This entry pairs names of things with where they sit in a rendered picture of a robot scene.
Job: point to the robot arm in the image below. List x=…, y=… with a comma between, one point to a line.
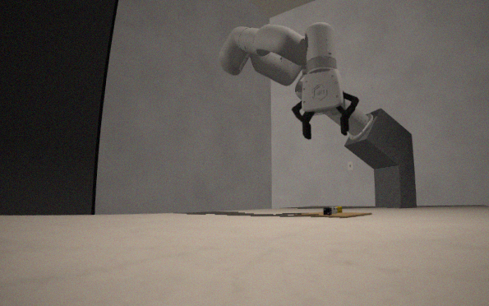
x=318, y=41

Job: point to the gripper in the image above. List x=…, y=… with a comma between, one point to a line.
x=323, y=89

